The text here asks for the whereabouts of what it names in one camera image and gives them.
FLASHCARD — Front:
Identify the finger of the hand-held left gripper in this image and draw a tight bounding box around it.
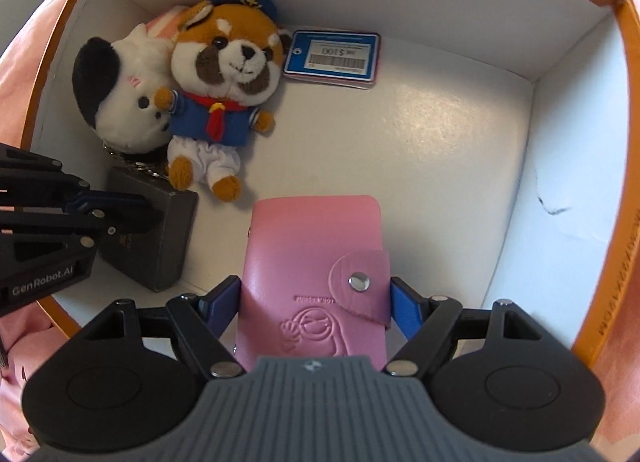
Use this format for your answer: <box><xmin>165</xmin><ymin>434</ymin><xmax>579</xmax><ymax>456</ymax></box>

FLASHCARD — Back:
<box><xmin>0</xmin><ymin>206</ymin><xmax>166</xmax><ymax>249</ymax></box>
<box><xmin>0</xmin><ymin>143</ymin><xmax>153</xmax><ymax>215</ymax></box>

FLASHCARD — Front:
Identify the pink card holder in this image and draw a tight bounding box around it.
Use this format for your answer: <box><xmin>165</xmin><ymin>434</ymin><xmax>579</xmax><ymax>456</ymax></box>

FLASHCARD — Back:
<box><xmin>235</xmin><ymin>194</ymin><xmax>392</xmax><ymax>360</ymax></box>

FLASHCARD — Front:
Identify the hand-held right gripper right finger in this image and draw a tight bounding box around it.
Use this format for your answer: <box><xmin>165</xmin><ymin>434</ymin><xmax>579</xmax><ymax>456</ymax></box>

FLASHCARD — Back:
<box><xmin>381</xmin><ymin>276</ymin><xmax>543</xmax><ymax>378</ymax></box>

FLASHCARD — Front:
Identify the red panda sailor plush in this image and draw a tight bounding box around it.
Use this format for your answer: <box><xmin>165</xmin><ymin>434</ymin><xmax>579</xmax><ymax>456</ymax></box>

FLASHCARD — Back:
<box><xmin>154</xmin><ymin>0</ymin><xmax>293</xmax><ymax>203</ymax></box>

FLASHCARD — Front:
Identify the dark grey box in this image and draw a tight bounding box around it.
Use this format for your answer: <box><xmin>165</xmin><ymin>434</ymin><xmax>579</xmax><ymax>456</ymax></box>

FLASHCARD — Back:
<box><xmin>97</xmin><ymin>167</ymin><xmax>199</xmax><ymax>293</ymax></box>

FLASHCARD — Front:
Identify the white and black plush toy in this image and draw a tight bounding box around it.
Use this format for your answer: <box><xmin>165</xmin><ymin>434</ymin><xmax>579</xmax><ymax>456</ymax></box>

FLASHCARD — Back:
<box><xmin>71</xmin><ymin>6</ymin><xmax>188</xmax><ymax>165</ymax></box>

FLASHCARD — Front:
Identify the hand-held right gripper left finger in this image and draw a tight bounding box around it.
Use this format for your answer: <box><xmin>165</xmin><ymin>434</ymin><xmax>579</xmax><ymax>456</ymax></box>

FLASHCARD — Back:
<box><xmin>80</xmin><ymin>274</ymin><xmax>246</xmax><ymax>379</ymax></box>

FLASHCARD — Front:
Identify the orange cardboard box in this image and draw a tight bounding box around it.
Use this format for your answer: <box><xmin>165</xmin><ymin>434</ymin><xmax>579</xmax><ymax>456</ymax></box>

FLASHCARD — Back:
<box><xmin>20</xmin><ymin>0</ymin><xmax>640</xmax><ymax>368</ymax></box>

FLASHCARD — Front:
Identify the blue card tag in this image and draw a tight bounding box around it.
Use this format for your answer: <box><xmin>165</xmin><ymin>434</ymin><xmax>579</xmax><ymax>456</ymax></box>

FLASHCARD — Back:
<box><xmin>283</xmin><ymin>30</ymin><xmax>383</xmax><ymax>91</ymax></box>

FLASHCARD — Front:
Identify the pink cloud print blanket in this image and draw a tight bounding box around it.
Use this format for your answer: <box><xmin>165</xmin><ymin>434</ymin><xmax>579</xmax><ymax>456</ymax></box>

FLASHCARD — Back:
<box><xmin>0</xmin><ymin>0</ymin><xmax>640</xmax><ymax>462</ymax></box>

